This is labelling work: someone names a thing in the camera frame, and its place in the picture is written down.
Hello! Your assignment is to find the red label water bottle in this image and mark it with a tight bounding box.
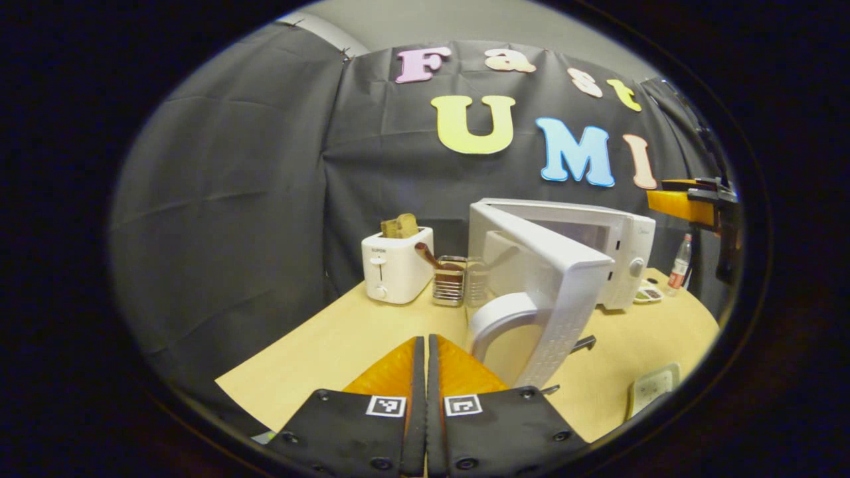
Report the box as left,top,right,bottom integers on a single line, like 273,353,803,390
667,234,693,296

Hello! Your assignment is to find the pale rectangular tray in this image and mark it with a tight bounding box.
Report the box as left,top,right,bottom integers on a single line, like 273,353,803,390
626,362,682,421

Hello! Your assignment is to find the brown bread slice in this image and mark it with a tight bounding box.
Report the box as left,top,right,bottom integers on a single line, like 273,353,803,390
381,213,420,240

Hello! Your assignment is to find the metal mesh utensil holder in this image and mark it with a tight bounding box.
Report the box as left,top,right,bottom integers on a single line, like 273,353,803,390
433,256,468,307

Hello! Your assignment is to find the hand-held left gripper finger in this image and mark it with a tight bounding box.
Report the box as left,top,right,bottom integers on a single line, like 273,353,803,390
427,334,592,478
266,337,426,478

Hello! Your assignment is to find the white toaster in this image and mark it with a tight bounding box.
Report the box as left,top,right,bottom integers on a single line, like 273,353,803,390
361,227,435,305

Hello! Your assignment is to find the black backdrop cloth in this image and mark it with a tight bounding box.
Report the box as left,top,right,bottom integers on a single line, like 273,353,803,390
110,23,731,399

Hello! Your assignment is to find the wooden spoon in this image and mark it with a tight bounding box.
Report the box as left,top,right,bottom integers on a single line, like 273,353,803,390
415,242,464,272

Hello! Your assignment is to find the white microwave oven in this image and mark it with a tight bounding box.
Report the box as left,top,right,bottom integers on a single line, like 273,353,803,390
465,197,657,390

